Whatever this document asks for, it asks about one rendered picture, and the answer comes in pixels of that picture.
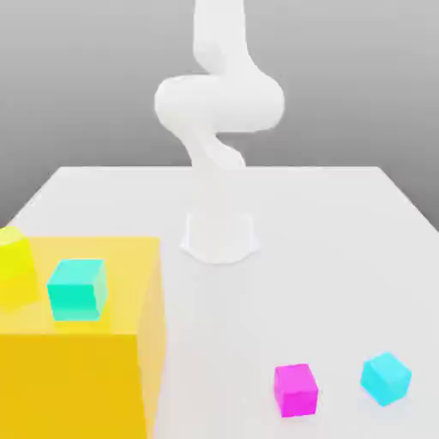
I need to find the small teal cube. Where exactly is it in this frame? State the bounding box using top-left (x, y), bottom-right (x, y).
top-left (46, 258), bottom-right (109, 322)

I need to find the small magenta cube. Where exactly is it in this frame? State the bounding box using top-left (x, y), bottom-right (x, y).
top-left (273, 363), bottom-right (319, 418)

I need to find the small yellow cube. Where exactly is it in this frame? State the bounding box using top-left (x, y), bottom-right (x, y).
top-left (0, 226), bottom-right (39, 310)

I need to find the small cyan cube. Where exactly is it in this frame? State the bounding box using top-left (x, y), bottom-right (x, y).
top-left (359, 352), bottom-right (412, 407)

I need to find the large orange box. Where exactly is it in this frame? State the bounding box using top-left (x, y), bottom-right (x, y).
top-left (0, 235), bottom-right (168, 439)

